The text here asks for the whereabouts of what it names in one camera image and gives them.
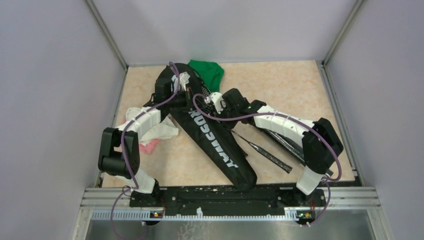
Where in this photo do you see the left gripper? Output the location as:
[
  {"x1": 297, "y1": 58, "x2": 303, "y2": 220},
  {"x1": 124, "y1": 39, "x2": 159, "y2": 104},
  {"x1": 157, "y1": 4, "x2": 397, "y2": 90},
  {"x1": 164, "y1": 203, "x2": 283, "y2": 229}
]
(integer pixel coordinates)
[{"x1": 166, "y1": 87, "x2": 206, "y2": 112}]

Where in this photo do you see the black racket bag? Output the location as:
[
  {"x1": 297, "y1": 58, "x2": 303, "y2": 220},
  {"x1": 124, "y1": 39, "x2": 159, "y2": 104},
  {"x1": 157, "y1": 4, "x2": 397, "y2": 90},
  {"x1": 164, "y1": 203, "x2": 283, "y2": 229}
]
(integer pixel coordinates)
[{"x1": 152, "y1": 63, "x2": 257, "y2": 191}]

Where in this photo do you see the badminton racket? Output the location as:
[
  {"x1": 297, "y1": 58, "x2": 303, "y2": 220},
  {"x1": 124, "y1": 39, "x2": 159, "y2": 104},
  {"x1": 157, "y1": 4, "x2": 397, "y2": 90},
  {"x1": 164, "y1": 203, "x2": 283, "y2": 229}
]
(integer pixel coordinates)
[{"x1": 231, "y1": 130, "x2": 293, "y2": 174}]

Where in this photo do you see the black shuttlecock tube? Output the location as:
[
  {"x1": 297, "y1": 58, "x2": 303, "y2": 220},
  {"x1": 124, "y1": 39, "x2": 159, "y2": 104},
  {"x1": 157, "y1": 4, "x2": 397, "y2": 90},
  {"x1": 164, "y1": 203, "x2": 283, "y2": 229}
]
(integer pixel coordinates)
[{"x1": 264, "y1": 127, "x2": 335, "y2": 178}]

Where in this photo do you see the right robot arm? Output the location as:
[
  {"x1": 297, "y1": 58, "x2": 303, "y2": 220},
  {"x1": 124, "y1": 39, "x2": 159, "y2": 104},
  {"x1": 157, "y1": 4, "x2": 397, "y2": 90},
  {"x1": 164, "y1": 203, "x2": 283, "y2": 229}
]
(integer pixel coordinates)
[{"x1": 208, "y1": 88, "x2": 344, "y2": 206}]

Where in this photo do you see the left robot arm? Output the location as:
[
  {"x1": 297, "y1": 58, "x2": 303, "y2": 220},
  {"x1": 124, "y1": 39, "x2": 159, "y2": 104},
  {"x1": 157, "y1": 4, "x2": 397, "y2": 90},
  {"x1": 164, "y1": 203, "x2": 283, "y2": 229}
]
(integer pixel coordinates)
[{"x1": 98, "y1": 78, "x2": 191, "y2": 207}]

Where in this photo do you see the white towel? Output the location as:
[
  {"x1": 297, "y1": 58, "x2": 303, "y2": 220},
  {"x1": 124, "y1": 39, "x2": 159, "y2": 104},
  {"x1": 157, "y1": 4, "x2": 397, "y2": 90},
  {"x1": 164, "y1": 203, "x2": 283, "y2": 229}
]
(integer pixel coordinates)
[{"x1": 117, "y1": 107, "x2": 179, "y2": 145}]

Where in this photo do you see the green cloth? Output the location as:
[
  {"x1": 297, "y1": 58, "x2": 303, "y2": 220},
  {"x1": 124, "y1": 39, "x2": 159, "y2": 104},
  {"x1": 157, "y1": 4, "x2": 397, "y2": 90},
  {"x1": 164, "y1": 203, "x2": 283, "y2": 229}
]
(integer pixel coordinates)
[{"x1": 188, "y1": 59, "x2": 225, "y2": 92}]

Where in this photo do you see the pink cloth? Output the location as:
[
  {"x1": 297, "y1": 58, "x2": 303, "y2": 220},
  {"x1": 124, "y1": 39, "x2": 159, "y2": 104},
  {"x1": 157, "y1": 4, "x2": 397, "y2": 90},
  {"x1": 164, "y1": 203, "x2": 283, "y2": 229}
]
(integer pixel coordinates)
[{"x1": 139, "y1": 139, "x2": 162, "y2": 155}]

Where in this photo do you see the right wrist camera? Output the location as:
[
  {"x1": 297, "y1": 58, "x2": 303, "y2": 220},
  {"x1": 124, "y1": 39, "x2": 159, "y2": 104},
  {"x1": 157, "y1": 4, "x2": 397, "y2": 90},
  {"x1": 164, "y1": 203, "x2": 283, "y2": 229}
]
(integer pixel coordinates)
[{"x1": 204, "y1": 92, "x2": 227, "y2": 115}]

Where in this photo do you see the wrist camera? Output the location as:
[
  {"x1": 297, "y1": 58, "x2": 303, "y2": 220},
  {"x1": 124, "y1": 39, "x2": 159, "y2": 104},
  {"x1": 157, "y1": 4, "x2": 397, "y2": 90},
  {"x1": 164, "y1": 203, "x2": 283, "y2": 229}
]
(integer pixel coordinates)
[
  {"x1": 204, "y1": 92, "x2": 227, "y2": 115},
  {"x1": 171, "y1": 72, "x2": 190, "y2": 92}
]

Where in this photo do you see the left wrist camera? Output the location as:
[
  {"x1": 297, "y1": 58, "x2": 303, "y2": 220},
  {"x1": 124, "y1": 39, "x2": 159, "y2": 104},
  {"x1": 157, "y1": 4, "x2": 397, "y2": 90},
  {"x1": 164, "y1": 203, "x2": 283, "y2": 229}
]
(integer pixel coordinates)
[{"x1": 171, "y1": 72, "x2": 190, "y2": 92}]

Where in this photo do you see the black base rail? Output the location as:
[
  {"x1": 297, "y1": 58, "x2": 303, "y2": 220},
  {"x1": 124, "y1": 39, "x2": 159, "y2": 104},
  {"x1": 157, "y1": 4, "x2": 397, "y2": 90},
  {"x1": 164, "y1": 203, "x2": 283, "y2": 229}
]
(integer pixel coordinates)
[{"x1": 129, "y1": 183, "x2": 326, "y2": 224}]

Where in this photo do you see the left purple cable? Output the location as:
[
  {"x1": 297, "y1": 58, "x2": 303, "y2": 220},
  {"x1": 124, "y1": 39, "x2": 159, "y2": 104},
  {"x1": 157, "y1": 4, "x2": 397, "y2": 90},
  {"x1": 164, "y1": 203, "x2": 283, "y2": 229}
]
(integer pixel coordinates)
[{"x1": 109, "y1": 61, "x2": 181, "y2": 240}]

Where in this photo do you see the purple cable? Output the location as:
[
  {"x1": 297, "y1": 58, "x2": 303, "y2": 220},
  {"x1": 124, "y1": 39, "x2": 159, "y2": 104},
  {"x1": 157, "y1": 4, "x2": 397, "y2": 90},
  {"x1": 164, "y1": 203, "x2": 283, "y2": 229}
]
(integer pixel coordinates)
[
  {"x1": 192, "y1": 93, "x2": 343, "y2": 228},
  {"x1": 109, "y1": 61, "x2": 181, "y2": 240}
]

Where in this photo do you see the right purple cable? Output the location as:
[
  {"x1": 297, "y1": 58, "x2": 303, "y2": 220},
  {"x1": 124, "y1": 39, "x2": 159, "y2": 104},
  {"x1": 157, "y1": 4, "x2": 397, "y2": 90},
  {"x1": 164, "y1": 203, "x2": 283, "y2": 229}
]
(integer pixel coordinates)
[{"x1": 192, "y1": 93, "x2": 343, "y2": 228}]

